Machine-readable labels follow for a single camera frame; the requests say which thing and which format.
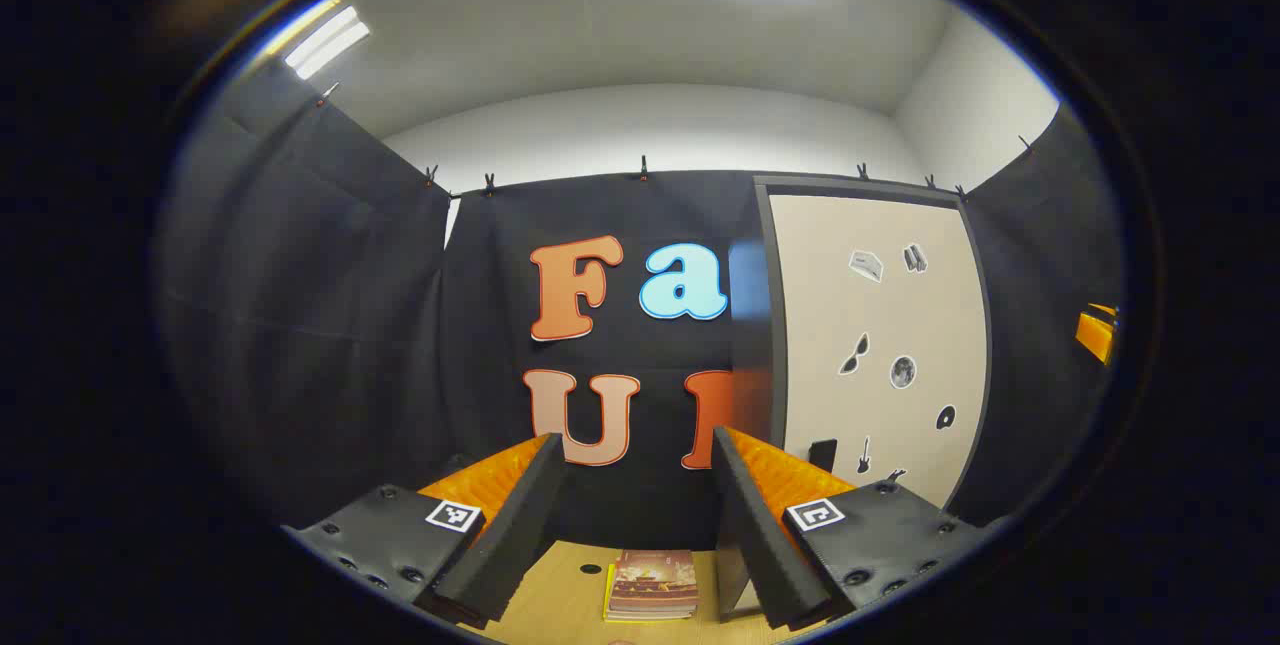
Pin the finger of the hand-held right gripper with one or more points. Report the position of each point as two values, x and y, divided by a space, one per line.
1097 333

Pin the yellow book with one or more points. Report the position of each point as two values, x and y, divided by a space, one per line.
608 595

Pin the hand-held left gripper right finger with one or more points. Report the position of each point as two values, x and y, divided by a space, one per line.
750 535

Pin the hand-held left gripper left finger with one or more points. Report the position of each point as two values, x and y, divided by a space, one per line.
515 535

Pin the row of black clips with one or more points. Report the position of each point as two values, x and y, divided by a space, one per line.
643 167

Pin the brown cover book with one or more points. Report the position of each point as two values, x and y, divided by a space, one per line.
655 580

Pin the ceiling light panel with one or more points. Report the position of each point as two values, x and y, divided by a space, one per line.
325 43

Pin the beige cabinet door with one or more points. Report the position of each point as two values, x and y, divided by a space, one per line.
830 305

